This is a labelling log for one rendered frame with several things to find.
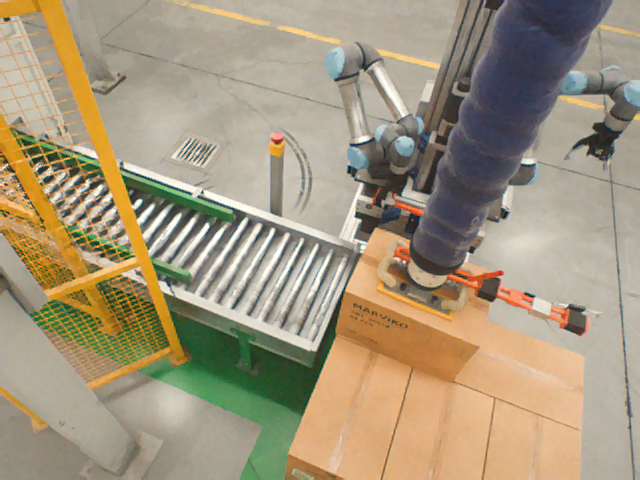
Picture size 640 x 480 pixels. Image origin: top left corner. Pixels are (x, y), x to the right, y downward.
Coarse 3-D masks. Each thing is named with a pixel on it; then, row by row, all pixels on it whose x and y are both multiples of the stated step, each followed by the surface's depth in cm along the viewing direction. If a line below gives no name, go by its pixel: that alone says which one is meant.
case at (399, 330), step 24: (384, 240) 222; (408, 240) 223; (360, 264) 212; (360, 288) 204; (360, 312) 211; (384, 312) 202; (408, 312) 199; (456, 312) 200; (480, 312) 201; (360, 336) 226; (384, 336) 217; (408, 336) 208; (432, 336) 200; (456, 336) 193; (480, 336) 194; (408, 360) 224; (432, 360) 214; (456, 360) 206
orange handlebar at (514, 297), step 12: (396, 204) 217; (396, 252) 200; (408, 252) 201; (456, 276) 195; (468, 276) 196; (504, 288) 193; (516, 300) 189; (528, 300) 191; (564, 312) 188; (588, 324) 185
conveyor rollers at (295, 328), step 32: (32, 160) 294; (64, 192) 279; (96, 192) 279; (128, 192) 281; (160, 224) 270; (192, 224) 270; (224, 224) 271; (224, 256) 258; (256, 256) 259; (224, 288) 246; (256, 288) 246; (320, 320) 238
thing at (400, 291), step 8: (400, 280) 205; (384, 288) 202; (392, 288) 202; (400, 288) 201; (408, 288) 203; (392, 296) 201; (400, 296) 201; (408, 296) 200; (432, 296) 199; (440, 296) 202; (416, 304) 199; (424, 304) 199; (432, 304) 199; (440, 304) 199; (432, 312) 198; (440, 312) 197; (448, 312) 197; (448, 320) 197
